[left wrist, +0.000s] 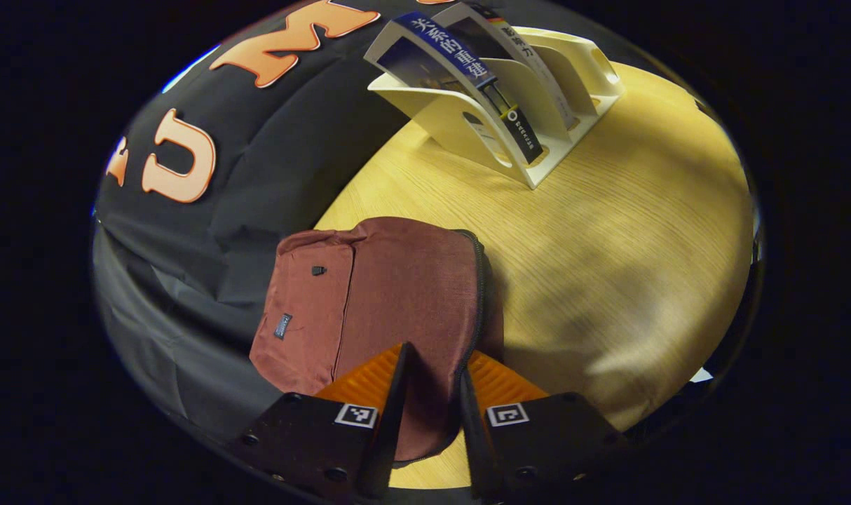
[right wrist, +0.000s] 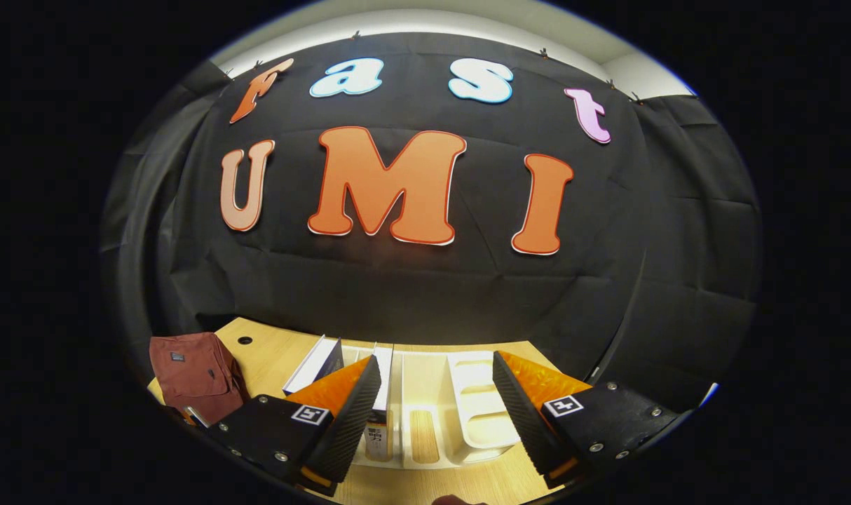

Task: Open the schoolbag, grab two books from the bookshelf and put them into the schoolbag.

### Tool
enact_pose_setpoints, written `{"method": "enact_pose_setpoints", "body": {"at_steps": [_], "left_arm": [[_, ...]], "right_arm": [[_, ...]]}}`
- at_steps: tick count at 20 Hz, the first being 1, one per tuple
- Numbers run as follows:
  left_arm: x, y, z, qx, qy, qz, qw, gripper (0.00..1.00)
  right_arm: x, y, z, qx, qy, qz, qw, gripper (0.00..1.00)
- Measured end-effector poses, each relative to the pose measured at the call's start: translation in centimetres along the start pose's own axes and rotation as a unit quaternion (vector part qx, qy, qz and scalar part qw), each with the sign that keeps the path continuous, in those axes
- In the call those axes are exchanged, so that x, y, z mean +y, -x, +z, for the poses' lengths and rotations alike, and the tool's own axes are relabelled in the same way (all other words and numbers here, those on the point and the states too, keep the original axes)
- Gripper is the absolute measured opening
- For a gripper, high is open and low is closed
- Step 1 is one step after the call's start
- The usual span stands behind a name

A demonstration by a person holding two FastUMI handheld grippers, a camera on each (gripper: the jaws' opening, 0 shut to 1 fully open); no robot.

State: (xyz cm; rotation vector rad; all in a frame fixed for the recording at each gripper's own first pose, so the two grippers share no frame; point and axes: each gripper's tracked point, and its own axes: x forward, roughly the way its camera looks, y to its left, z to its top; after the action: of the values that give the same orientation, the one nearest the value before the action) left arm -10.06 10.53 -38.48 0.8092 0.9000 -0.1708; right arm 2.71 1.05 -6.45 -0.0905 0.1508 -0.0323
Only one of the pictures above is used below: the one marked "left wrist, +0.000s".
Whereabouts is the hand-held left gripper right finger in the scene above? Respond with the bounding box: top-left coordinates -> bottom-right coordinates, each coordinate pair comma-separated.
459,351 -> 626,500

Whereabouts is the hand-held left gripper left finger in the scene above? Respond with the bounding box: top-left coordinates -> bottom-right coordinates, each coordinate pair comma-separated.
226,342 -> 414,500

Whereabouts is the maroon schoolbag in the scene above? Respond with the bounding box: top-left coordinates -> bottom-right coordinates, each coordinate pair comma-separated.
249,216 -> 505,464

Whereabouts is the white bookshelf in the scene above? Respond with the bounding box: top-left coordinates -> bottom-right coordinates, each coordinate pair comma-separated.
367,27 -> 626,190

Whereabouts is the blue book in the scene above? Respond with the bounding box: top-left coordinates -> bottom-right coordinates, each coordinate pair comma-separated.
364,10 -> 544,166

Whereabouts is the white portrait book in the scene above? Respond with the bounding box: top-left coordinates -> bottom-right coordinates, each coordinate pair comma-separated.
433,0 -> 582,133

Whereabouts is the black backdrop cloth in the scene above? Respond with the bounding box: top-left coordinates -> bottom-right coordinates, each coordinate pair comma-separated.
91,0 -> 686,457

